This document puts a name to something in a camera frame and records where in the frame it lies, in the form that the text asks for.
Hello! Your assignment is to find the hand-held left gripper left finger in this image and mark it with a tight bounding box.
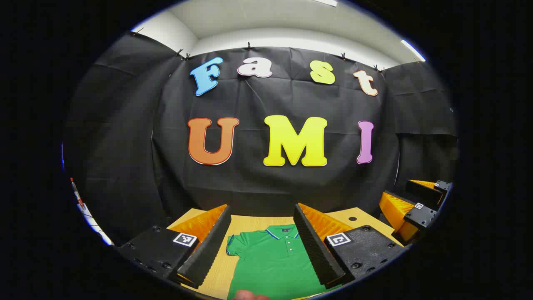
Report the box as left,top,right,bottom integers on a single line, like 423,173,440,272
115,203,232,289

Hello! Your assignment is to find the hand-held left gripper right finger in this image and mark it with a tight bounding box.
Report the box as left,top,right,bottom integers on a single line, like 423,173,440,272
293,202,406,290

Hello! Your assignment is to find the green polo T-shirt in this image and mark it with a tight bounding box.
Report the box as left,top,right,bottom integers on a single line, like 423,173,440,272
226,224,342,300

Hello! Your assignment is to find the black backdrop cloth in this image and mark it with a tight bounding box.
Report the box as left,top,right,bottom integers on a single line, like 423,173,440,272
62,30,459,246

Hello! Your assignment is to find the white printed banner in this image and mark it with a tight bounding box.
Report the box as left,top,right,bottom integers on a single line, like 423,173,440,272
69,177,114,246

